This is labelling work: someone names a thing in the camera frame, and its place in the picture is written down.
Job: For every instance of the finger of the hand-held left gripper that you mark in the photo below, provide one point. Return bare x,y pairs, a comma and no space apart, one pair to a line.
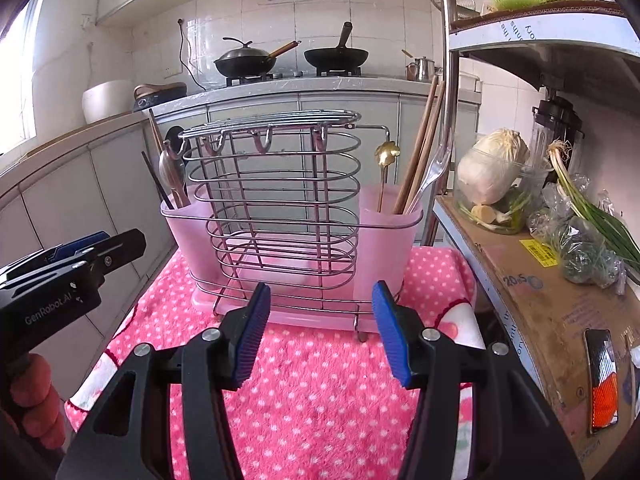
122,250
80,246

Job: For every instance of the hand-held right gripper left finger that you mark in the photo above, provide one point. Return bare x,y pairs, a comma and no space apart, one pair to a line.
252,330

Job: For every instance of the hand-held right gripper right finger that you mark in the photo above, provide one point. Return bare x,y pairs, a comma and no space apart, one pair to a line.
392,330

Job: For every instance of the pink plastic utensil cup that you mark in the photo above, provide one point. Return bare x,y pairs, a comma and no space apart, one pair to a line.
382,250
187,240

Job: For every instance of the black chopstick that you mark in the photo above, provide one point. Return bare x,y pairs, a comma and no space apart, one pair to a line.
157,180

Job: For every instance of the steel spoon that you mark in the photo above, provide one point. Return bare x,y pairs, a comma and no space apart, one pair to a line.
169,165

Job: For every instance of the black plastic spoon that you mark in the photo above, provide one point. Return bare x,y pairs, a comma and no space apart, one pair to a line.
174,136

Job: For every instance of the clear plastic fork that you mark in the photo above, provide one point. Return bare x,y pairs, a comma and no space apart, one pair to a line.
435,165

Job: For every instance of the gold spoon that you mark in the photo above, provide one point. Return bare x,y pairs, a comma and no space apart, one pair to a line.
387,152

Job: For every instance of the light wooden chopstick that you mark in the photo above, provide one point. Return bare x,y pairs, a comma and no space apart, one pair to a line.
429,135
420,135

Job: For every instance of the person's left hand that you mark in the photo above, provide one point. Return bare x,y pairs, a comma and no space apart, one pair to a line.
37,400

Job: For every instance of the pink plastic drip tray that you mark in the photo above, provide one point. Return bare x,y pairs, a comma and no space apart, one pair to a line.
300,321

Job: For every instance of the pink polka dot cloth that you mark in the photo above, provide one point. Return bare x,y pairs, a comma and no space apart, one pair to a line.
310,400

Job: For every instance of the white rice cooker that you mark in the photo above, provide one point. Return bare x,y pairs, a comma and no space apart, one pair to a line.
107,102

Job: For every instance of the ginger piece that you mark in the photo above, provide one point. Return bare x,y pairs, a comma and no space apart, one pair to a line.
484,214

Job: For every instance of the cardboard sheet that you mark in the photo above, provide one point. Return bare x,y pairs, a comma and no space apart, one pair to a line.
540,310

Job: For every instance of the black induction cooker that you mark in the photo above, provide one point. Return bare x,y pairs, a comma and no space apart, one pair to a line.
160,97

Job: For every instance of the window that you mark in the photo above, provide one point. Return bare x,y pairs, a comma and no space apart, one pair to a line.
20,75

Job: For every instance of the napa cabbage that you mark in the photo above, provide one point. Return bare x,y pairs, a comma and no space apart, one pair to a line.
490,165

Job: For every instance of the clear plastic bowl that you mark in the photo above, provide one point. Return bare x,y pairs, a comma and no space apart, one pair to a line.
530,185

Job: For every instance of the plastic bag of greens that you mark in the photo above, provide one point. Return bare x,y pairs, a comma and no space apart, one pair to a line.
585,255

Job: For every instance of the black smartphone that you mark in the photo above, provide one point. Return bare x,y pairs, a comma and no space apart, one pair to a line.
602,390

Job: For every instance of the black wok with lid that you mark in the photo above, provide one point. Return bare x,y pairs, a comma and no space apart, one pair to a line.
245,62

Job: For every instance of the bunch of scallions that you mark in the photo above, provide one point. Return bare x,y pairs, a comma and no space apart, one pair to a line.
600,222

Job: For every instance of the white tissue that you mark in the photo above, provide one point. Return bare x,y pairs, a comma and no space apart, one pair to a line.
635,356

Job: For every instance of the gas stove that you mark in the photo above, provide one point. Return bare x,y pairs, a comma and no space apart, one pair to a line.
295,76

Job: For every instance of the white rectangular container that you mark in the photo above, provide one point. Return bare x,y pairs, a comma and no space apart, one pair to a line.
470,82

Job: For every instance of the brown pot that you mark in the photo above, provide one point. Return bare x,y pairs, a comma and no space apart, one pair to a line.
410,70

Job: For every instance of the steel kettle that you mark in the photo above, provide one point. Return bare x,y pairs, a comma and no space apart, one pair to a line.
425,69

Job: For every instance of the black blender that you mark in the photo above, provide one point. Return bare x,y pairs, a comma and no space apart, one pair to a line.
557,125

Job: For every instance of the stainless steel shelf rack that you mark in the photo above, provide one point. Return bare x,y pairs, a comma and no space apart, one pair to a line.
450,60

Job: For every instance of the black frying pan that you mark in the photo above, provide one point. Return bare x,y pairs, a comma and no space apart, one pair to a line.
335,57

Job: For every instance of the wall socket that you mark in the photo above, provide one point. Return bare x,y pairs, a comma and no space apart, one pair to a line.
172,70

